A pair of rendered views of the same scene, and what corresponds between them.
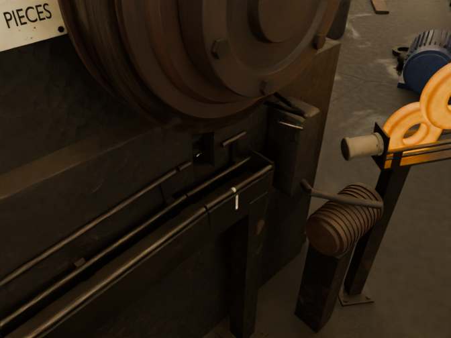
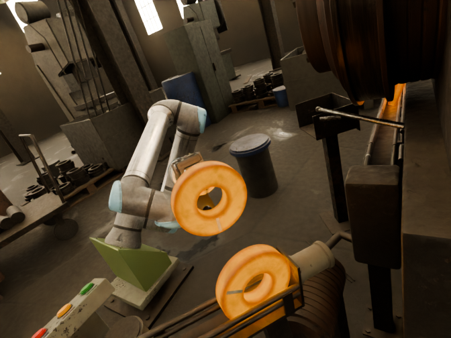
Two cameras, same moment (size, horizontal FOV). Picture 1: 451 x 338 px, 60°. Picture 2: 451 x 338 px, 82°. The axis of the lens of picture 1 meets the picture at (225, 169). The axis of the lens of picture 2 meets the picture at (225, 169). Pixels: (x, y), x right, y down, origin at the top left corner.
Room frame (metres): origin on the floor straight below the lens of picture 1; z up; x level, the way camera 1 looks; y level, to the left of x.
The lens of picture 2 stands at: (1.19, -0.50, 1.12)
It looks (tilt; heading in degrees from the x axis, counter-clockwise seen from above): 25 degrees down; 173
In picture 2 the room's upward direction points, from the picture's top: 20 degrees counter-clockwise
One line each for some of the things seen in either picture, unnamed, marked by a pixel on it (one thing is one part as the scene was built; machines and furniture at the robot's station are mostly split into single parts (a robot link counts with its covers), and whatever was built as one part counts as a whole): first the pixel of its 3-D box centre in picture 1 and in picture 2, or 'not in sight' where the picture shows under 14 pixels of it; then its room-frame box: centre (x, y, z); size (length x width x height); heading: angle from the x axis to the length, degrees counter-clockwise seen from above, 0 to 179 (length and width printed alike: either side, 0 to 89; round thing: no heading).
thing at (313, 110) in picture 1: (289, 147); (377, 217); (0.79, -0.16, 0.68); 0.11 x 0.08 x 0.24; 43
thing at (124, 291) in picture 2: not in sight; (143, 275); (-0.07, -1.01, 0.10); 0.32 x 0.32 x 0.04; 44
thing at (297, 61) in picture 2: not in sight; (334, 71); (-1.75, 1.55, 0.39); 1.03 x 0.83 x 0.79; 47
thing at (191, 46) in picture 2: not in sight; (204, 74); (-3.36, 0.26, 0.75); 0.70 x 0.48 x 1.50; 133
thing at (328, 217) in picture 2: not in sight; (332, 166); (0.06, 0.20, 0.36); 0.26 x 0.20 x 0.72; 168
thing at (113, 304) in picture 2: not in sight; (147, 282); (-0.07, -1.01, 0.04); 0.40 x 0.40 x 0.08; 44
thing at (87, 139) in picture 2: not in sight; (124, 130); (-2.92, -1.24, 0.43); 1.23 x 0.93 x 0.87; 131
